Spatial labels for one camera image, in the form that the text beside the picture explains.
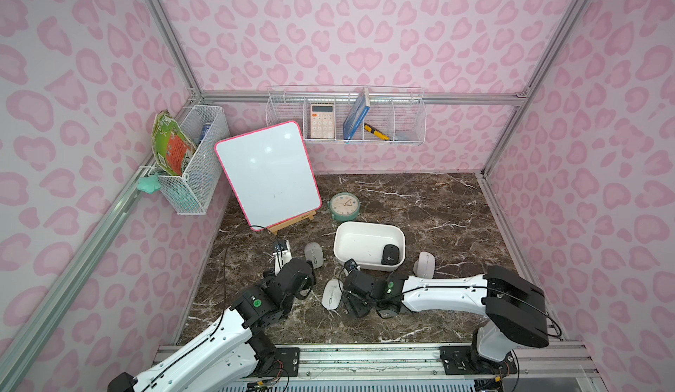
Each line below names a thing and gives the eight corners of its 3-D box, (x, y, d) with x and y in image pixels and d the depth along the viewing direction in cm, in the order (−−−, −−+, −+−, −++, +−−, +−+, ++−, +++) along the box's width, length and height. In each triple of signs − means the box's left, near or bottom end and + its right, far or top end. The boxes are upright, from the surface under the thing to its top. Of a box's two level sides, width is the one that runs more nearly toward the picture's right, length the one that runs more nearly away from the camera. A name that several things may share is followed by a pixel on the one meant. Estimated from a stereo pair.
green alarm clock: (328, 221, 106) (328, 216, 104) (330, 196, 114) (329, 192, 112) (360, 220, 106) (361, 216, 104) (360, 196, 114) (360, 191, 112)
